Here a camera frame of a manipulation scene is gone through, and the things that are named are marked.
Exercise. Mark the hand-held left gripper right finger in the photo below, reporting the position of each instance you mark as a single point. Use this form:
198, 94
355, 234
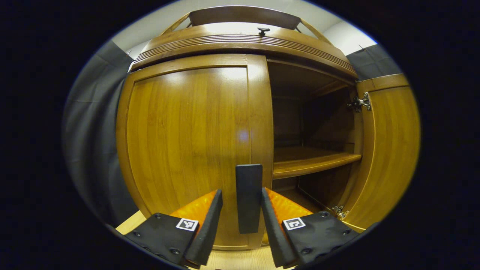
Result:
275, 232

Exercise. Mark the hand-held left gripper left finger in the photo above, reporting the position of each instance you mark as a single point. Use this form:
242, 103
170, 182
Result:
210, 228

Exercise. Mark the wooden shoe cabinet door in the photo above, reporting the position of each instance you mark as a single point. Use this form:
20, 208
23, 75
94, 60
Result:
390, 150
187, 131

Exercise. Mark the wooden double-door shoe cabinet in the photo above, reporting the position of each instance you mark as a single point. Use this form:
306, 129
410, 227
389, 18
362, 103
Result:
243, 43

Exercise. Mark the metal door hinge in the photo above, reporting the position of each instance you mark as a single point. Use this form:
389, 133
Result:
339, 211
360, 102

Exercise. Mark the wooden inner shelf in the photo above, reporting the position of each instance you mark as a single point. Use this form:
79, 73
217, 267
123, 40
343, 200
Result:
307, 161

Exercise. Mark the black backdrop cloth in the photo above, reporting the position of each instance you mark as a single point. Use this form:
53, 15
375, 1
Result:
93, 131

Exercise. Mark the wooden drawer with black knob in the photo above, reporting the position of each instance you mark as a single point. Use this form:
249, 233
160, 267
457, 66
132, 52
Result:
225, 30

